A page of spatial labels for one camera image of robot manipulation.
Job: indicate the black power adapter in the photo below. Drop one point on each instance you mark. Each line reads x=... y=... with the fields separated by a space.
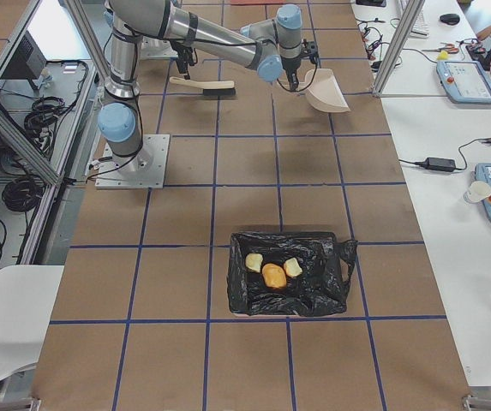
x=439 y=164

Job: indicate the paper cup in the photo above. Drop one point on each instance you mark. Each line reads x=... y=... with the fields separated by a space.
x=477 y=192

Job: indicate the white chair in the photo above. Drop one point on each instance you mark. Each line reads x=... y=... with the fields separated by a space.
x=27 y=297

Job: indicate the aluminium frame post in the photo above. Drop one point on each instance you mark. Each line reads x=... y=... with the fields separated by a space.
x=406 y=23

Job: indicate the yellow sponge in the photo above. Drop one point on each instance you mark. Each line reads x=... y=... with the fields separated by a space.
x=442 y=56

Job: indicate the pale yellow bread chunk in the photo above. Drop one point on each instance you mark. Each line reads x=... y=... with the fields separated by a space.
x=292 y=268

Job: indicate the black computer mouse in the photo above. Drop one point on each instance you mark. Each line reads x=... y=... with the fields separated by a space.
x=450 y=19

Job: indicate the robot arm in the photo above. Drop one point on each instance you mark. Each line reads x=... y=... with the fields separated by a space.
x=184 y=56
x=163 y=30

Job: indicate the pink plastic bin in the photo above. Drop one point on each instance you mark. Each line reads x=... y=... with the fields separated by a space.
x=257 y=2

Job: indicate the pale yellow bread piece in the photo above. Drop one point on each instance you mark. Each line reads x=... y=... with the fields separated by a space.
x=253 y=262

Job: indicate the bin with black bag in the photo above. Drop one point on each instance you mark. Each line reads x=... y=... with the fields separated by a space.
x=321 y=290

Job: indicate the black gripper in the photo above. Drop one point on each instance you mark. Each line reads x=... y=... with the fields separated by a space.
x=182 y=55
x=290 y=66

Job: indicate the beige plastic dustpan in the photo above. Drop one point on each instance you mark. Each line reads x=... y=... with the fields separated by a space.
x=323 y=92

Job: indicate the beige hand brush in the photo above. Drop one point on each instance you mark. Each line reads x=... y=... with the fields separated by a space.
x=214 y=88

